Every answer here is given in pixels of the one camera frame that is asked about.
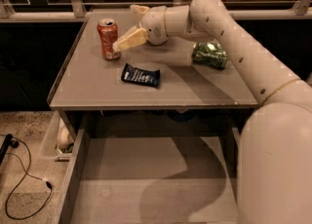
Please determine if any orange coke can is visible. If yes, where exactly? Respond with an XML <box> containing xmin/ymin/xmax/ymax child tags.
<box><xmin>97</xmin><ymin>19</ymin><xmax>121</xmax><ymax>60</ymax></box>

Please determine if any dark blue snack packet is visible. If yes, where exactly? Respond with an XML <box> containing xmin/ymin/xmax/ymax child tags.
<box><xmin>121</xmin><ymin>63</ymin><xmax>160</xmax><ymax>88</ymax></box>

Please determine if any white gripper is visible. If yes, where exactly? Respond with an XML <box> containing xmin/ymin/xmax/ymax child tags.
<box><xmin>113</xmin><ymin>4</ymin><xmax>169</xmax><ymax>52</ymax></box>

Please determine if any open grey top drawer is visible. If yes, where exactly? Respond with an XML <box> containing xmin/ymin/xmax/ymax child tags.
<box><xmin>52</xmin><ymin>130</ymin><xmax>238</xmax><ymax>224</ymax></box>

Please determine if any black stand foot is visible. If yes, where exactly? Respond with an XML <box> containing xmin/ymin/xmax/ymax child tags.
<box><xmin>0</xmin><ymin>134</ymin><xmax>19</xmax><ymax>165</ymax></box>

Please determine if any green soda can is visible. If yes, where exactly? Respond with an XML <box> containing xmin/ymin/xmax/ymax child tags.
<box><xmin>191</xmin><ymin>42</ymin><xmax>228</xmax><ymax>69</ymax></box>

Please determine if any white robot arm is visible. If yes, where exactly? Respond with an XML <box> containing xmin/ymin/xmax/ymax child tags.
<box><xmin>113</xmin><ymin>0</ymin><xmax>312</xmax><ymax>224</ymax></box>

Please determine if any white object in bin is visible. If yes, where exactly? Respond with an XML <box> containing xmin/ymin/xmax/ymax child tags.
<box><xmin>58</xmin><ymin>126</ymin><xmax>74</xmax><ymax>149</ymax></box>

